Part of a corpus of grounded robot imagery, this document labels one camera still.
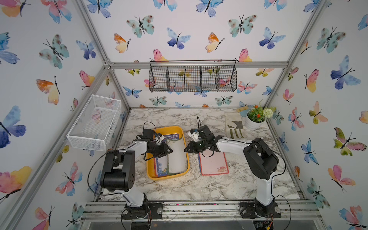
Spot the stack of stationery papers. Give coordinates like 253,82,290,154
154,133,184,177

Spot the yellow plastic storage tray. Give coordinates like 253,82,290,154
144,126,190,181

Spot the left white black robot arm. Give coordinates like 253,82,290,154
100,129,173,219

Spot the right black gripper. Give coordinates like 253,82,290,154
182,140,208,153

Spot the beige green gardening glove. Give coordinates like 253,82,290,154
225,112,245,140

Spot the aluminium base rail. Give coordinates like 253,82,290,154
81,200,322,222

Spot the white potted flower plant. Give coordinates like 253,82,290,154
245,103,275,130

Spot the black wire wall basket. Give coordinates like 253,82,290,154
146,60,238,93

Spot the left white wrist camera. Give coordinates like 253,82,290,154
155,133,165,145

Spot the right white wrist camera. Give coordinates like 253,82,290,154
188,129,201,142

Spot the red stationery paper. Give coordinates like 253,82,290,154
198,149,229,176

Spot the white mesh wall basket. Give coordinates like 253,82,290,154
67,94,121,151

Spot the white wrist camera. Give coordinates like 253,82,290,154
155,133,165,145
188,129,201,142

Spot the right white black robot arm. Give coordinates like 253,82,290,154
185,126,281,219

